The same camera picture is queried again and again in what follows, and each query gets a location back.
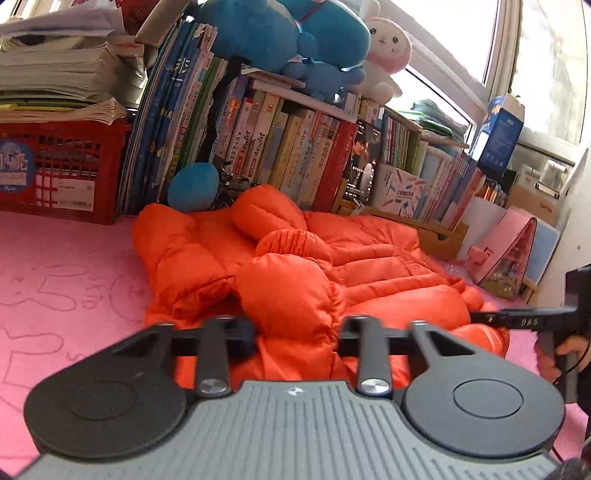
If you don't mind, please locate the dark blue box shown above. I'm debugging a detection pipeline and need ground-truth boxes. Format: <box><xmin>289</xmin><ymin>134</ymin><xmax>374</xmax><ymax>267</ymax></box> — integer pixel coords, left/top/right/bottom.
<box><xmin>475</xmin><ymin>93</ymin><xmax>526</xmax><ymax>179</ymax></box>

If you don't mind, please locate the white window frame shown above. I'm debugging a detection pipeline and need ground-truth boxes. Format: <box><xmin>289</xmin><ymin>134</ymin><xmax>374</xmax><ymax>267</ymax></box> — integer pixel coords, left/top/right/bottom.
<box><xmin>388</xmin><ymin>0</ymin><xmax>591</xmax><ymax>158</ymax></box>

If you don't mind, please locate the light blue board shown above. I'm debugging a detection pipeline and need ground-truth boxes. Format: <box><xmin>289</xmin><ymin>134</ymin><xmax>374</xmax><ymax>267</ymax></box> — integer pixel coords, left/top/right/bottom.
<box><xmin>522</xmin><ymin>217</ymin><xmax>563</xmax><ymax>288</ymax></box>

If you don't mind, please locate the stack of papers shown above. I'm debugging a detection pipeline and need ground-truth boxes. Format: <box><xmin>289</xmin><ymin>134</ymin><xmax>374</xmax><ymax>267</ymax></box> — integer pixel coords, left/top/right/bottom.
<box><xmin>0</xmin><ymin>0</ymin><xmax>149</xmax><ymax>126</ymax></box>

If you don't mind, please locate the row of thin blue books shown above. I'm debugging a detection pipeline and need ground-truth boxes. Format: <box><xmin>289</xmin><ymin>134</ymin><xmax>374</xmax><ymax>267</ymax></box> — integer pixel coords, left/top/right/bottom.
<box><xmin>117</xmin><ymin>18</ymin><xmax>230</xmax><ymax>216</ymax></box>

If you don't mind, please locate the red plastic crate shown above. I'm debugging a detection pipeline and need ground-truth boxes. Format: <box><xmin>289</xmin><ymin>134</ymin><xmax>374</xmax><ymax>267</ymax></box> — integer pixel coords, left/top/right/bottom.
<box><xmin>0</xmin><ymin>121</ymin><xmax>133</xmax><ymax>226</ymax></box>

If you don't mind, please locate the cardboard box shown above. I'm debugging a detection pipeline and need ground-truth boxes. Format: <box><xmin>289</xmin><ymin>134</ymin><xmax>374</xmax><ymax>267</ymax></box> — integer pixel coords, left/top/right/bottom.
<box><xmin>505</xmin><ymin>159</ymin><xmax>579</xmax><ymax>228</ymax></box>

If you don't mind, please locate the wooden shelf with drawers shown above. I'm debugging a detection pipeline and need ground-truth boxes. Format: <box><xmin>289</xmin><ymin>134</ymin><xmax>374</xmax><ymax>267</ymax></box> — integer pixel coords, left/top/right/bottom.
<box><xmin>335</xmin><ymin>106</ymin><xmax>470</xmax><ymax>262</ymax></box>

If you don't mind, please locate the row of pastel shelf books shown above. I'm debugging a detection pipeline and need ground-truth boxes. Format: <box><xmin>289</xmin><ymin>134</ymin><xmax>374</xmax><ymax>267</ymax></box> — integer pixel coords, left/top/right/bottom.
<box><xmin>379</xmin><ymin>106</ymin><xmax>500</xmax><ymax>232</ymax></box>

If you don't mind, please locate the white rabbit plush toy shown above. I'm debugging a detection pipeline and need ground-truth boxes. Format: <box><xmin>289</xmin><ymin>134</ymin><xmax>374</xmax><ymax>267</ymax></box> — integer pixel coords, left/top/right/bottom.
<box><xmin>358</xmin><ymin>0</ymin><xmax>413</xmax><ymax>105</ymax></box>

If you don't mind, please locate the person's right hand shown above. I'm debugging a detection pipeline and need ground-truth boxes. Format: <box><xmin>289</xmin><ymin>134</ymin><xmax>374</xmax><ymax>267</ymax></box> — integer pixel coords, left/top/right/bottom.
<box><xmin>534</xmin><ymin>336</ymin><xmax>591</xmax><ymax>383</ymax></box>

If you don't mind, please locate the green folder stack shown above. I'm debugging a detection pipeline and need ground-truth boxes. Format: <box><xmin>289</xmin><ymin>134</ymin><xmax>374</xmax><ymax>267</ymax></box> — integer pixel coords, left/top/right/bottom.
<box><xmin>399</xmin><ymin>98</ymin><xmax>468</xmax><ymax>140</ymax></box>

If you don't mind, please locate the white file holder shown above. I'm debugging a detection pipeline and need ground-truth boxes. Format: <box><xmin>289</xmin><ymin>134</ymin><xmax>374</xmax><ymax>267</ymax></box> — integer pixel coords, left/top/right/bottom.
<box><xmin>455</xmin><ymin>196</ymin><xmax>507</xmax><ymax>274</ymax></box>

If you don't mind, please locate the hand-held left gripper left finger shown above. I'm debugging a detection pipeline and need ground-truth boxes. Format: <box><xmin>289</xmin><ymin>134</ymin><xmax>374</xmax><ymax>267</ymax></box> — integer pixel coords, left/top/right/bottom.
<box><xmin>113</xmin><ymin>315</ymin><xmax>257</xmax><ymax>400</ymax></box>

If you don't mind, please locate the round blue plush ball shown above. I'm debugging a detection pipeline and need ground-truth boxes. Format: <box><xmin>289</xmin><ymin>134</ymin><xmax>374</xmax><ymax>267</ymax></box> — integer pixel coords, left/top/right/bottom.
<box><xmin>166</xmin><ymin>161</ymin><xmax>221</xmax><ymax>214</ymax></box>

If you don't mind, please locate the blue plush toy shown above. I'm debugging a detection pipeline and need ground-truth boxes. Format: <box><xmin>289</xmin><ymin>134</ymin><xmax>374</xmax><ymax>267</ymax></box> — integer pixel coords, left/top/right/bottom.
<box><xmin>196</xmin><ymin>0</ymin><xmax>372</xmax><ymax>105</ymax></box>

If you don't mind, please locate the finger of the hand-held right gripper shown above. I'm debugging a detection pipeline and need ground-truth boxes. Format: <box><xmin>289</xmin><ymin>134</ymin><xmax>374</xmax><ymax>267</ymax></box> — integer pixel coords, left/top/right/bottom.
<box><xmin>468</xmin><ymin>308</ymin><xmax>566</xmax><ymax>329</ymax></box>

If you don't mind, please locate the orange puffer jacket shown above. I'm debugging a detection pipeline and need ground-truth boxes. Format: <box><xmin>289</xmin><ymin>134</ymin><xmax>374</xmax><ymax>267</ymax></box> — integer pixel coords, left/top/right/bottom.
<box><xmin>131</xmin><ymin>184</ymin><xmax>511</xmax><ymax>403</ymax></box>

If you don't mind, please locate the dark photo magazine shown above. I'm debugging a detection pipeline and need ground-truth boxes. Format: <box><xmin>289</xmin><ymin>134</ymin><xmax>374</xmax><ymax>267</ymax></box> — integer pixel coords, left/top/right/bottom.
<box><xmin>344</xmin><ymin>121</ymin><xmax>384</xmax><ymax>205</ymax></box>

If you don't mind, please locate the white printed box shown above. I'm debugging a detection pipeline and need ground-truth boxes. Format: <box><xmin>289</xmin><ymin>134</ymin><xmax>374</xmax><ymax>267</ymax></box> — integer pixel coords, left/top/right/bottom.
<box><xmin>372</xmin><ymin>164</ymin><xmax>428</xmax><ymax>219</ymax></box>

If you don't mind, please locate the pink house-shaped bag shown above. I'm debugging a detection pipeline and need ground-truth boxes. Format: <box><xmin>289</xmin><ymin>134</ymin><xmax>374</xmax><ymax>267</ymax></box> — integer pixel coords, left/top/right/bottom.
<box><xmin>466</xmin><ymin>207</ymin><xmax>539</xmax><ymax>302</ymax></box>

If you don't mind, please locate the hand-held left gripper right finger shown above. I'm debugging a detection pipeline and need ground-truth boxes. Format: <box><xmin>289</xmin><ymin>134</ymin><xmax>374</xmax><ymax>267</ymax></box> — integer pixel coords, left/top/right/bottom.
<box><xmin>339</xmin><ymin>315</ymin><xmax>476</xmax><ymax>398</ymax></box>

